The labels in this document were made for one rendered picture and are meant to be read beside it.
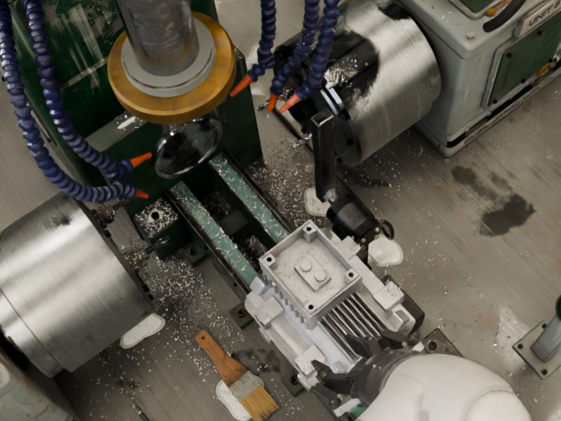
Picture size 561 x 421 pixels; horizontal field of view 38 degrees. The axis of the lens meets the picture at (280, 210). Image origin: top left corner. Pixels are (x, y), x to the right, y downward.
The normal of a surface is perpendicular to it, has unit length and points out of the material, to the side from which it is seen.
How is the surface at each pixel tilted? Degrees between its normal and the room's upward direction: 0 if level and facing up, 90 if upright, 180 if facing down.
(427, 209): 0
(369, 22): 2
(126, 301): 66
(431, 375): 57
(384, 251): 0
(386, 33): 13
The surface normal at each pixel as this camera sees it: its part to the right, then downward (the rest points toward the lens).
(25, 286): 0.07, -0.26
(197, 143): 0.61, 0.70
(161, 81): -0.07, -0.43
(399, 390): -0.64, -0.74
